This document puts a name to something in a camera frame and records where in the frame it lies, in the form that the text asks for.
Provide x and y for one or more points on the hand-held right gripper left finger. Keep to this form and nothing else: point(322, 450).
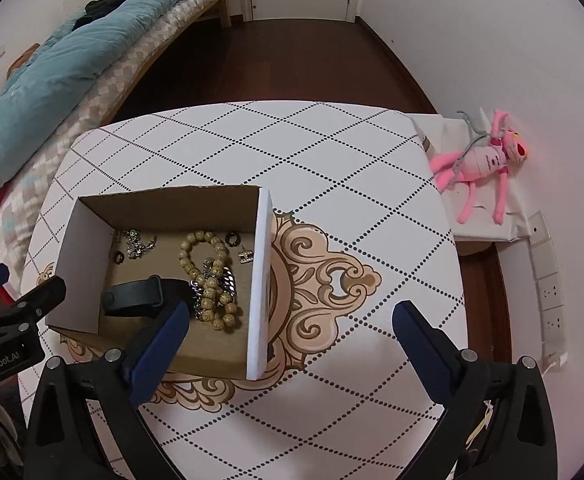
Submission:
point(157, 350)

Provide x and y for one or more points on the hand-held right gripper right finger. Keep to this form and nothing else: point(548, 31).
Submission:
point(422, 350)

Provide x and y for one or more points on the black smart band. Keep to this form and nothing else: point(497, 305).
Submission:
point(132, 297)

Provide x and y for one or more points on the cardboard box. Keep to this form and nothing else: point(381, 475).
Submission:
point(79, 270)

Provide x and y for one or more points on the small silver charm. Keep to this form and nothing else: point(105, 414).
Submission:
point(245, 255)

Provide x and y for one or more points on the white power strip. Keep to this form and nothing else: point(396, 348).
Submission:
point(549, 285)

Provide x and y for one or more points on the table with diamond-pattern tablecloth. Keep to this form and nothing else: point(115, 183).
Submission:
point(352, 200)

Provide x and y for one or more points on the pink plush toy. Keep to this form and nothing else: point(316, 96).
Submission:
point(482, 160)

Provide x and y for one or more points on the blue quilt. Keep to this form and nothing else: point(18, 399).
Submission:
point(72, 55)

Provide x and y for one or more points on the brown wall object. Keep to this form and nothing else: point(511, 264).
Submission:
point(22, 60)

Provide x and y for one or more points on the wooden bed frame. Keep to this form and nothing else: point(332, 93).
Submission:
point(225, 10)

